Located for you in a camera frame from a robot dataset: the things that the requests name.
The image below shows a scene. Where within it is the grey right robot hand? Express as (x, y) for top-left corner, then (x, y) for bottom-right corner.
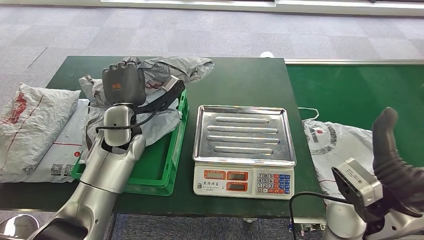
(372, 106), (424, 217)

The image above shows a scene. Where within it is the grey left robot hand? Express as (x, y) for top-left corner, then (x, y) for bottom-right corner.
(101, 56), (148, 107)

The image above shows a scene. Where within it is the pale grey parcel bag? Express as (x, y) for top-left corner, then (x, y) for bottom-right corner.
(78, 75), (183, 164)

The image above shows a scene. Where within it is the grey parcel bag with white string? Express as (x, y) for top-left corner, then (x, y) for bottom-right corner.
(297, 106), (378, 207)

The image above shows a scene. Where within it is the flat white parcel with QR code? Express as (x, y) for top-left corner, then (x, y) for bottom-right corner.
(0, 98), (91, 184)

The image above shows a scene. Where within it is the white parcel with red print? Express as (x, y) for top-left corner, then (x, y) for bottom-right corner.
(0, 83), (82, 176)

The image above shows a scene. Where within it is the green plastic crate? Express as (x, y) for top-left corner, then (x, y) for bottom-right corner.
(71, 88), (190, 197)

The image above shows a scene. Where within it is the steel scale tray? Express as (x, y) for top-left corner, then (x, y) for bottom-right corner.
(192, 104), (298, 168)

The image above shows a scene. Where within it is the shiny chrome dome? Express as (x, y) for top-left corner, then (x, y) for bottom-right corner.
(0, 213), (42, 240)

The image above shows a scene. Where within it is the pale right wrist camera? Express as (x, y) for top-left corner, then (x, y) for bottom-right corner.
(331, 157), (384, 223)

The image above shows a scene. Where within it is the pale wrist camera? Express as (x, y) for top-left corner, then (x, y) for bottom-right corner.
(331, 157), (384, 223)
(160, 75), (187, 104)

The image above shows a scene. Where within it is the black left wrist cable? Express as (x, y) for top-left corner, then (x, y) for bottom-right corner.
(95, 98), (167, 132)

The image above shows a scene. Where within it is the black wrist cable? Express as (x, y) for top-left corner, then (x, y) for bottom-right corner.
(288, 191), (349, 240)
(95, 98), (167, 132)

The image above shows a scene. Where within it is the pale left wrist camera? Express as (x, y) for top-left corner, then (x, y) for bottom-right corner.
(160, 75), (187, 104)

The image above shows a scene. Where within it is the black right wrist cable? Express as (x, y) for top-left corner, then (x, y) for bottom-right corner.
(288, 191), (349, 240)

